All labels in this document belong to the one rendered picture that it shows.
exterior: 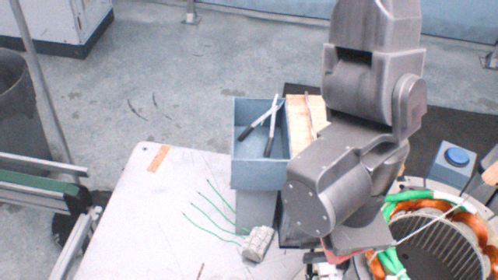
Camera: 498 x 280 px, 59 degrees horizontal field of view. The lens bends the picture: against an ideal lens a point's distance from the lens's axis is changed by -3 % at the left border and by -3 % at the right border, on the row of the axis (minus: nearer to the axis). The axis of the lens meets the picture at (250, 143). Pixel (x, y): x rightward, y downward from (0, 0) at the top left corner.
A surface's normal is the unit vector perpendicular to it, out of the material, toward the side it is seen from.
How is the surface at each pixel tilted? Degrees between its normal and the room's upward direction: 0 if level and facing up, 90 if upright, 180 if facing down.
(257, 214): 90
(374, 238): 3
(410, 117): 69
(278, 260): 0
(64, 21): 90
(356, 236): 3
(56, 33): 90
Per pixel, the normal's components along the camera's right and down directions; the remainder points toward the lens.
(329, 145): -0.22, -0.81
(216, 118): 0.05, -0.69
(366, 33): -0.76, 0.22
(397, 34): 0.62, 0.29
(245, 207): 0.01, 0.73
